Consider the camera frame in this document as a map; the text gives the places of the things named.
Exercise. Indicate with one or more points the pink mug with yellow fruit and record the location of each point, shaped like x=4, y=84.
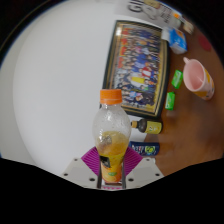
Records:
x=196, y=78

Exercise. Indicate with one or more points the framed group picture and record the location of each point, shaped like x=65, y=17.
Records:
x=140, y=66

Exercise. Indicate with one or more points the orange-capped juice bottle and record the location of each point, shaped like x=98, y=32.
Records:
x=111, y=133

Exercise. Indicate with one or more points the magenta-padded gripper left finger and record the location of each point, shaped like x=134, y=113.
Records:
x=80, y=172

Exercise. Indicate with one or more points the blue tissue pack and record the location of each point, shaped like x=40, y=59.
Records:
x=176, y=40

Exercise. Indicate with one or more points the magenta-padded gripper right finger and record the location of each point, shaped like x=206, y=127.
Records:
x=143, y=172

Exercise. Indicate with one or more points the dark blue pump bottle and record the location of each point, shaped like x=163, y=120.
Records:
x=146, y=148

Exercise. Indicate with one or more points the dark bottle with yellow label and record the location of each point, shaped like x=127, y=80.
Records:
x=150, y=126

